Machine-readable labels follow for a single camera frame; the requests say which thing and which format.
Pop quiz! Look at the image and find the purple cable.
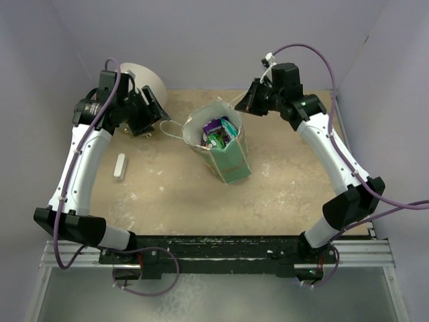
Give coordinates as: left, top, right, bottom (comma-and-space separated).
53, 58, 122, 270
271, 43, 429, 212

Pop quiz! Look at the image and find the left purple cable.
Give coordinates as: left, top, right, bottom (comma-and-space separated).
53, 58, 122, 270

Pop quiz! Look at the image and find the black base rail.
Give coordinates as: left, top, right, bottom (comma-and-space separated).
99, 235, 337, 280

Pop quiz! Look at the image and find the small white flat bar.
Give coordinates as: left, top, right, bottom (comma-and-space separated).
113, 153, 128, 180

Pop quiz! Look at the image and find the white cylinder orange rim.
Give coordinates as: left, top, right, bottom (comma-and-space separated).
120, 62, 168, 108

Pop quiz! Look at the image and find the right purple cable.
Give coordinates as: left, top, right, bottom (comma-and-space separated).
271, 43, 429, 212

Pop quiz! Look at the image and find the green Fox's candy bag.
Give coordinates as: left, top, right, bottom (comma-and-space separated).
206, 132, 226, 150

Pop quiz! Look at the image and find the teal Fox's candy bag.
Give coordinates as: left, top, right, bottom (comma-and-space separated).
221, 117, 238, 145

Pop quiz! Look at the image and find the purple Fox's candy bag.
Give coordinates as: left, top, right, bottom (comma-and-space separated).
202, 117, 223, 136

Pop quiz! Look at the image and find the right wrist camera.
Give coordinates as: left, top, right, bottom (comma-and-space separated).
259, 52, 276, 84

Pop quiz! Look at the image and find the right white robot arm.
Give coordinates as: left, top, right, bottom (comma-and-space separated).
235, 63, 385, 250

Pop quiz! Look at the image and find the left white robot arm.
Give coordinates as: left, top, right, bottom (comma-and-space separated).
34, 63, 169, 251

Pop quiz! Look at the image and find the green floral paper bag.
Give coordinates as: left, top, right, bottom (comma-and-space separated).
160, 97, 253, 186

